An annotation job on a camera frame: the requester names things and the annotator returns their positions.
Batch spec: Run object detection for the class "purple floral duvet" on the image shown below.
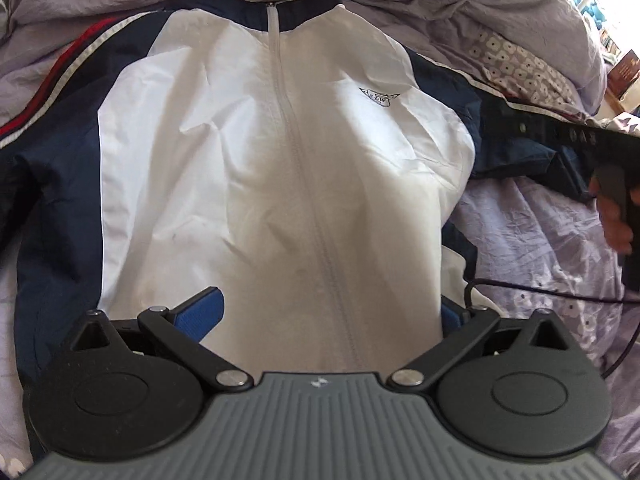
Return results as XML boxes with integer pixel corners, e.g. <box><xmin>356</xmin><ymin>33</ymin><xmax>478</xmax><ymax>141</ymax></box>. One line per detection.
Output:
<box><xmin>0</xmin><ymin>0</ymin><xmax>640</xmax><ymax>480</ymax></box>

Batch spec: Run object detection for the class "person's right hand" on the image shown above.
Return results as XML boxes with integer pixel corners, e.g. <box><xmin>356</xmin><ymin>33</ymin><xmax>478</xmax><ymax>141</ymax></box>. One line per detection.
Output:
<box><xmin>589</xmin><ymin>177</ymin><xmax>634</xmax><ymax>256</ymax></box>

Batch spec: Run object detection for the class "navy white track jacket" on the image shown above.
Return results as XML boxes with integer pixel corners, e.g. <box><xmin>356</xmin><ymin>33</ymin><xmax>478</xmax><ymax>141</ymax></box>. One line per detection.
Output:
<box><xmin>1</xmin><ymin>0</ymin><xmax>570</xmax><ymax>384</ymax></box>

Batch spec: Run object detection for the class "black cable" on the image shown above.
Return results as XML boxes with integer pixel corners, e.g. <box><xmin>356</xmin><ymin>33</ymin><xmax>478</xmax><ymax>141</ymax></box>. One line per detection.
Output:
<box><xmin>462</xmin><ymin>276</ymin><xmax>640</xmax><ymax>380</ymax></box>

